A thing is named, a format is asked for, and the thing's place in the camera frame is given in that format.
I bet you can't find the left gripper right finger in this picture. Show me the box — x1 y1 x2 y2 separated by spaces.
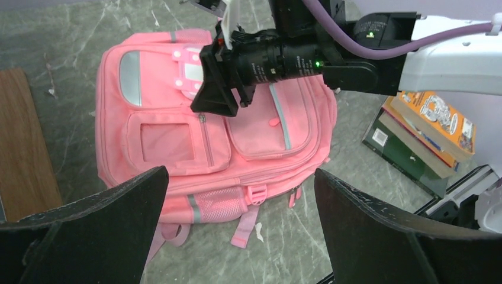
314 169 501 283

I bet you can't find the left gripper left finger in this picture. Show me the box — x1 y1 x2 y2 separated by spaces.
1 166 169 283

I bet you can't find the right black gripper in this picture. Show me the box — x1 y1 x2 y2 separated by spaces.
191 21 259 117

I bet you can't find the pink student backpack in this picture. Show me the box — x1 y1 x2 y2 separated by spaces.
95 29 337 257

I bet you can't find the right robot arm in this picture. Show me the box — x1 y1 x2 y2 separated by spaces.
191 1 501 117

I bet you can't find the wooden board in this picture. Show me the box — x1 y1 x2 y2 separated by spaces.
1 68 62 222

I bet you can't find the dark green book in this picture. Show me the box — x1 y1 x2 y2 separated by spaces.
362 108 472 199

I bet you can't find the orange comic book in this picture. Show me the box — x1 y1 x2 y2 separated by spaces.
390 91 477 162

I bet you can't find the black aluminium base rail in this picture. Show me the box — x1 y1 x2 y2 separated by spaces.
323 166 501 283

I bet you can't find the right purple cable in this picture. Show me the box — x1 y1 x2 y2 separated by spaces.
302 0 502 61

